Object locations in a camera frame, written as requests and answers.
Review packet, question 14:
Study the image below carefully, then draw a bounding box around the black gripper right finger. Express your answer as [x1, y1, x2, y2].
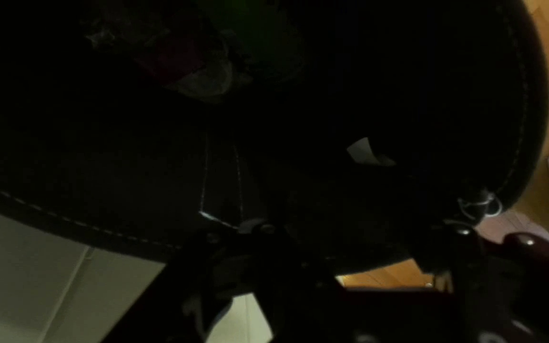
[413, 220, 549, 343]

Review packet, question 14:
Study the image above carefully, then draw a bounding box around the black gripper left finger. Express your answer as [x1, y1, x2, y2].
[104, 217, 347, 343]

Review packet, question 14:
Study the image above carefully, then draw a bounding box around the black tote bag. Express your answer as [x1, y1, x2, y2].
[0, 0, 549, 276]

